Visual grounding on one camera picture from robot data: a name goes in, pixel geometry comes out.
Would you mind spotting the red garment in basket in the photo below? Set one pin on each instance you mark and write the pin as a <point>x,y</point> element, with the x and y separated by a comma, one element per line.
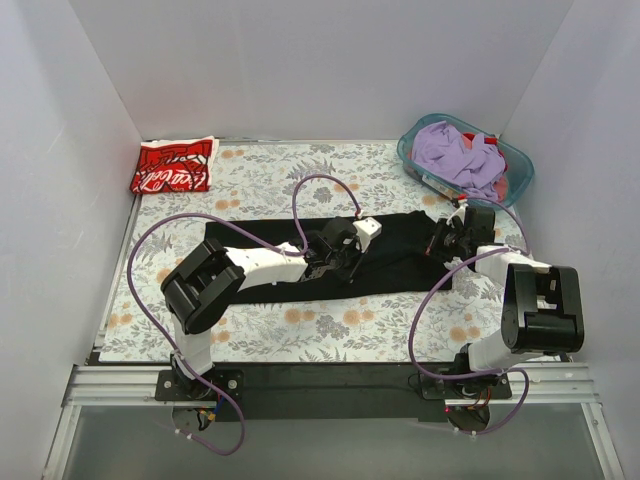
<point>501,186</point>

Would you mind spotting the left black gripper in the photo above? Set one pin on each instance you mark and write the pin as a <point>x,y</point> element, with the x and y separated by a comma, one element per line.
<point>345,261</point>

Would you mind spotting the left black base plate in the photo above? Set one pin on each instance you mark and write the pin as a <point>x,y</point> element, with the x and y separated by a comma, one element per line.
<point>173,385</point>

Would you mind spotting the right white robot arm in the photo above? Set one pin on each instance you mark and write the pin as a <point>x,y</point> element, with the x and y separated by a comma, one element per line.
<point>541,314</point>

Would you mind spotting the black t-shirt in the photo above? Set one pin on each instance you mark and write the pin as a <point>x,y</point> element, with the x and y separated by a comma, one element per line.
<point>394,263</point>

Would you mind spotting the lilac t-shirt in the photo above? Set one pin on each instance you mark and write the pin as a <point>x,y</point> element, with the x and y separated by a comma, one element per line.
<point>439,149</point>

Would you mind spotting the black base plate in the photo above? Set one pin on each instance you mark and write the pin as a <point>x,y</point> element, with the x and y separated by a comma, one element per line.
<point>472,389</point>
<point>173,385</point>

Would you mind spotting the teal plastic basket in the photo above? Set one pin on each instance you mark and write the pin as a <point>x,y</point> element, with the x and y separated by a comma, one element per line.
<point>519,168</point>

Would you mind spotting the floral table mat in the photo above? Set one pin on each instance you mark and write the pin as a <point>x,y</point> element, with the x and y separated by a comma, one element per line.
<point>271,181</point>

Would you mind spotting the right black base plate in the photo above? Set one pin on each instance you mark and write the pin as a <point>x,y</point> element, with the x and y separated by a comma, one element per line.
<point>472,389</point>

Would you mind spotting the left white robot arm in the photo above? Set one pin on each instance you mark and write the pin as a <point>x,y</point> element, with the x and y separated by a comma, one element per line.
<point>200,289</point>

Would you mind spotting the folded red Coca-Cola shirt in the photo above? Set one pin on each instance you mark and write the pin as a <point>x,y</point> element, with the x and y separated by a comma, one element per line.
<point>174,166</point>

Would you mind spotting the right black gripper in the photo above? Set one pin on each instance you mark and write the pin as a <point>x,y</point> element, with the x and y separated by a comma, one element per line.
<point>445,242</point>

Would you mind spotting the aluminium mounting rail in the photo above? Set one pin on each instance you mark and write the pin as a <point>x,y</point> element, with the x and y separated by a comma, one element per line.
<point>121,385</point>

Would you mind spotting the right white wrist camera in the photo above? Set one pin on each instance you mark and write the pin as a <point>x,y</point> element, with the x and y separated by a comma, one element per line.
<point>456,219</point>

